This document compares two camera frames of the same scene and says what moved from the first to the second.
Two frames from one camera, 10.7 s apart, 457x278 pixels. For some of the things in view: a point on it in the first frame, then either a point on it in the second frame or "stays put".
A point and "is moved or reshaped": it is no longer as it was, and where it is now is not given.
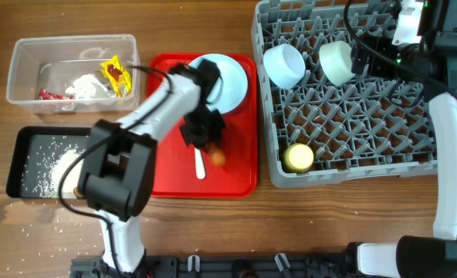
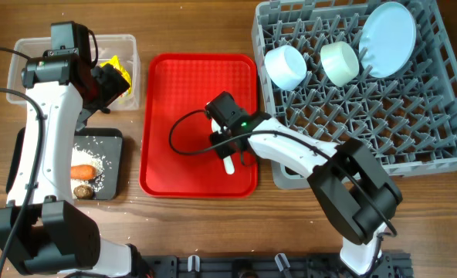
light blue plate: (231, 87) is moved or reshaped
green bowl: (336, 60) stays put
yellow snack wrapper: (118, 75) stays put
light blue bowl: (285, 65) stays put
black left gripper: (204, 144) -> (113, 84)
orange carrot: (217, 156) is moved or reshaped
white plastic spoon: (201, 168) -> (228, 161)
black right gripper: (381, 45) -> (216, 139)
